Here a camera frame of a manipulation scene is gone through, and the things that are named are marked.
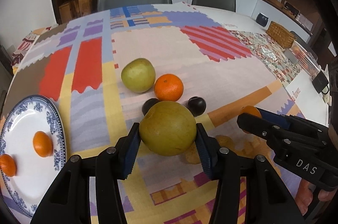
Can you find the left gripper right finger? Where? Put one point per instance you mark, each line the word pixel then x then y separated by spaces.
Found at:
pixel 268 200

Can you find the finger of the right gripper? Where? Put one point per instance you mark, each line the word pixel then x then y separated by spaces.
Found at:
pixel 279 120
pixel 305 135

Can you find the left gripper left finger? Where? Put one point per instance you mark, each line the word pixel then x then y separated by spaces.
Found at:
pixel 67 198

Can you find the yellow-brown pear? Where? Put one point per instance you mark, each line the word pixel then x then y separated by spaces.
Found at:
pixel 168 129

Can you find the orange tangerine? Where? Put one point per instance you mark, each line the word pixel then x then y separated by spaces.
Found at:
pixel 168 87

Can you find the green apple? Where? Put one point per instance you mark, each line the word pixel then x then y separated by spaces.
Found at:
pixel 139 75

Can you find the orange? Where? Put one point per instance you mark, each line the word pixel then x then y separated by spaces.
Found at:
pixel 246 121

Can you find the right hand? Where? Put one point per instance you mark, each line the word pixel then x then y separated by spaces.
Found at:
pixel 304 196

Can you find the blue white porcelain plate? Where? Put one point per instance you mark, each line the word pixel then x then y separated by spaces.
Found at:
pixel 34 173

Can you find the brown kiwi right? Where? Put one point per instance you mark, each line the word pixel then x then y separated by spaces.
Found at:
pixel 225 141

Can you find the clear plastic fruit container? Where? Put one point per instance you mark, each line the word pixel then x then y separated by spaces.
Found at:
pixel 305 59

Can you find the tangerine on plate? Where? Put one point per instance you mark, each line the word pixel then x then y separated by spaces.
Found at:
pixel 42 144

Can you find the patterned floral table mat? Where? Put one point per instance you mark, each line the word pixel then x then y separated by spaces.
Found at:
pixel 270 53

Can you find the tangerine at plate edge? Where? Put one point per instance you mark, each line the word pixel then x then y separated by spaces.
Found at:
pixel 8 165

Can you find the dark plum right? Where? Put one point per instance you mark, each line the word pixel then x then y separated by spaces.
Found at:
pixel 196 105

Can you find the dark plum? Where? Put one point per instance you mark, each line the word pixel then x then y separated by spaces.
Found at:
pixel 148 104
pixel 196 105

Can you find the wicker basket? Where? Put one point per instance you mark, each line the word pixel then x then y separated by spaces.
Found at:
pixel 281 35

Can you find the dark plum left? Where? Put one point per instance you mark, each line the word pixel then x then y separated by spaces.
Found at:
pixel 148 104

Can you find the colourful patchwork tablecloth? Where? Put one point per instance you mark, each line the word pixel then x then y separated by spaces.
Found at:
pixel 78 66

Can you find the folded striped cloth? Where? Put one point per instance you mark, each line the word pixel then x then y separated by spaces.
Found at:
pixel 25 45

